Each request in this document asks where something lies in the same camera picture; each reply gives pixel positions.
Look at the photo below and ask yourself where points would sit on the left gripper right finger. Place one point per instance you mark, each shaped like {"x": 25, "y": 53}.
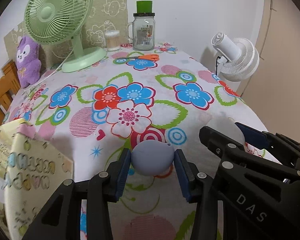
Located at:
{"x": 196, "y": 187}

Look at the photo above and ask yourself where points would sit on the yellow cartoon storage box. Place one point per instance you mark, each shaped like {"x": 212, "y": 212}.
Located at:
{"x": 31, "y": 169}

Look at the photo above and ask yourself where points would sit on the purple plush rabbit toy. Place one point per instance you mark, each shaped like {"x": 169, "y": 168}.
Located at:
{"x": 28, "y": 62}

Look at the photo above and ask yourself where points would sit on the lilac round case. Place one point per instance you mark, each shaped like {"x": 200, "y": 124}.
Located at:
{"x": 152, "y": 157}

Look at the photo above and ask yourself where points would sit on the orange handled scissors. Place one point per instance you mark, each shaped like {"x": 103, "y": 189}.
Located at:
{"x": 150, "y": 57}

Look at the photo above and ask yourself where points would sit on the glass jar green lid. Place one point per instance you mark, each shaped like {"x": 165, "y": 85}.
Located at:
{"x": 142, "y": 30}

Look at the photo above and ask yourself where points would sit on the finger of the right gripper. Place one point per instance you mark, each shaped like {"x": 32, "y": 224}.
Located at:
{"x": 228, "y": 149}
{"x": 284, "y": 149}

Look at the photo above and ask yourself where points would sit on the beige door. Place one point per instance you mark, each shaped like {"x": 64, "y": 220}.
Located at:
{"x": 273, "y": 91}

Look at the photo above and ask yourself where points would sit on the green desk fan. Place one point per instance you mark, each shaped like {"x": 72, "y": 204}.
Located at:
{"x": 56, "y": 21}

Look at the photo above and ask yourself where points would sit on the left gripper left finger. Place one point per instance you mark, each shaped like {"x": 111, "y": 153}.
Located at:
{"x": 60, "y": 217}

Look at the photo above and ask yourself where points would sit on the wooden bed headboard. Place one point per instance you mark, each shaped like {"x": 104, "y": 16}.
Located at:
{"x": 9, "y": 85}

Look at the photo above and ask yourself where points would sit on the white clip fan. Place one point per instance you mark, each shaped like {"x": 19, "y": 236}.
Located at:
{"x": 238, "y": 58}

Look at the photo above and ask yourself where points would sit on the white earbuds case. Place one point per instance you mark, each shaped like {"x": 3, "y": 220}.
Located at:
{"x": 228, "y": 128}

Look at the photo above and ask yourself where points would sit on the cotton swab container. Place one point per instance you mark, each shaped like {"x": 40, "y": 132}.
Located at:
{"x": 112, "y": 40}

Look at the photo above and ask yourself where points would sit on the floral tablecloth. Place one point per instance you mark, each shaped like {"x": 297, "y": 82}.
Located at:
{"x": 91, "y": 115}

